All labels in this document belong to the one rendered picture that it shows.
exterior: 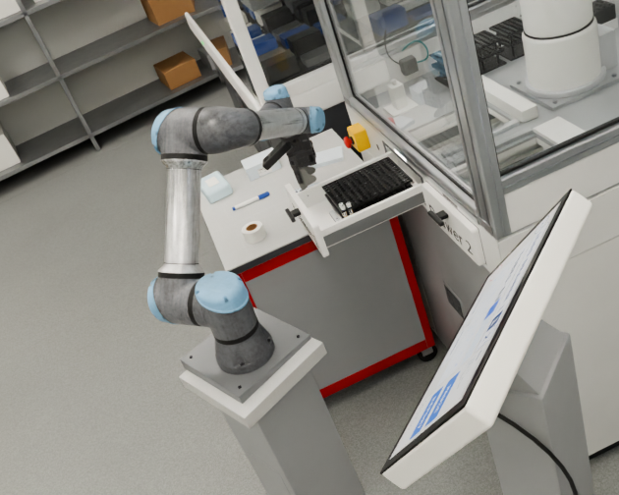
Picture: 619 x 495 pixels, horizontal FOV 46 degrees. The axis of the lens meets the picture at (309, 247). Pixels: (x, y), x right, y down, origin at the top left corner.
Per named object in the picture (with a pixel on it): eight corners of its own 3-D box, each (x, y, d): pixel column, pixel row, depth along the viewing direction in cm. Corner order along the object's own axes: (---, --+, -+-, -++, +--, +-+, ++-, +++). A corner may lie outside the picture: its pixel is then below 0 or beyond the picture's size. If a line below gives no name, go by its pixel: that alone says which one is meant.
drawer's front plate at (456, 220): (479, 267, 181) (472, 232, 175) (428, 216, 205) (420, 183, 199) (485, 264, 181) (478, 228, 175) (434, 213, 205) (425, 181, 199)
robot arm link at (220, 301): (244, 343, 176) (226, 300, 168) (197, 338, 182) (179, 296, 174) (265, 310, 184) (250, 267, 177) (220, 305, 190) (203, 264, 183)
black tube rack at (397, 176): (347, 229, 209) (341, 211, 206) (327, 203, 224) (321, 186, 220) (417, 197, 211) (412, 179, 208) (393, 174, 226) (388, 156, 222)
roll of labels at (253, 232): (248, 247, 233) (244, 237, 231) (244, 236, 239) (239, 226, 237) (268, 238, 233) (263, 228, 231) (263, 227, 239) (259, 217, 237)
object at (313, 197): (326, 248, 205) (320, 231, 202) (300, 209, 227) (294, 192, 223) (454, 190, 209) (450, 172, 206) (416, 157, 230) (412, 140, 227)
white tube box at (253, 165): (250, 182, 268) (245, 169, 265) (245, 172, 275) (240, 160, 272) (282, 167, 269) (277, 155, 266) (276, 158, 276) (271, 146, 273)
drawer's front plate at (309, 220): (324, 258, 205) (312, 227, 199) (295, 213, 229) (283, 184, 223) (329, 255, 205) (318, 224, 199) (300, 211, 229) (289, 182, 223)
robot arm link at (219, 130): (233, 105, 169) (326, 97, 212) (194, 107, 174) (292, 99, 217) (237, 155, 172) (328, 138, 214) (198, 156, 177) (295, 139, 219)
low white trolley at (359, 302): (302, 431, 267) (225, 271, 226) (260, 334, 319) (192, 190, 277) (444, 362, 272) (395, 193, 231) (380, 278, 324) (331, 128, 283)
